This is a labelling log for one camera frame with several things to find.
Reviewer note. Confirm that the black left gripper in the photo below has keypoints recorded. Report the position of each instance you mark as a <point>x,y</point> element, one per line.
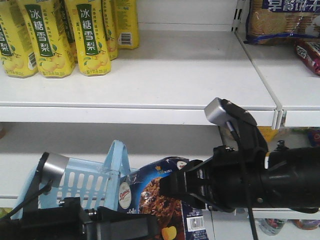
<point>69,221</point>

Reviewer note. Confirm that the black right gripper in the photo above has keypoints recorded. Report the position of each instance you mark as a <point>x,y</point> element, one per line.
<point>226,181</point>

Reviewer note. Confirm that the blue Chocofolo cookie box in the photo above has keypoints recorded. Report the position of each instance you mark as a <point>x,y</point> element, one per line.
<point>139,193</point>

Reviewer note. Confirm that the light blue shopping basket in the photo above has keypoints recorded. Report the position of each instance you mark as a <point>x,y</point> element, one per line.
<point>95,183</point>

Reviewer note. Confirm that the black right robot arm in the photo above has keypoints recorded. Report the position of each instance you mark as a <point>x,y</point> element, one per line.
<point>286,178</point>

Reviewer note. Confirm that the yellow label snack jar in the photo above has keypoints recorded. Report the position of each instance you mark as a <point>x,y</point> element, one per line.
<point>270,134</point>

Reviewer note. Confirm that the right white shelf unit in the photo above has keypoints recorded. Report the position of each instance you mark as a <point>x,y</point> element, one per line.
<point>294,89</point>

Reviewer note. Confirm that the blue snack packet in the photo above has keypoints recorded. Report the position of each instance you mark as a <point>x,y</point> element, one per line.
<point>314,137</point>

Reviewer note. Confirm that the white store shelf unit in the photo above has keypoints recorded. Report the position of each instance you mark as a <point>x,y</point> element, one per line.
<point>153,99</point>

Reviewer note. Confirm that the red snack packet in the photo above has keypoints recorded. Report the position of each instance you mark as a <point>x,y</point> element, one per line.
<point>308,51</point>

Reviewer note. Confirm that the breakfast biscuit bag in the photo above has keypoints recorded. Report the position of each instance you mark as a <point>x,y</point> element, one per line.
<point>271,22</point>

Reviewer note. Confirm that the yellow pear drink bottle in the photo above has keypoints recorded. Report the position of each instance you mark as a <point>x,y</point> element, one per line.
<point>109,28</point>
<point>46,30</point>
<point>16,51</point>
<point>88,28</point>
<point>127,27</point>

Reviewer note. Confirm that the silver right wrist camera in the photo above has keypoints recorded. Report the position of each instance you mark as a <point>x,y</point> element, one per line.
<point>215,113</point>

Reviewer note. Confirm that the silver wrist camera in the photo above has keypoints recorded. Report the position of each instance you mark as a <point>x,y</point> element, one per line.
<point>52,167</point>
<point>215,113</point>

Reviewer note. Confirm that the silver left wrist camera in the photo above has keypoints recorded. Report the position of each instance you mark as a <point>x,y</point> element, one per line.
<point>52,167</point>

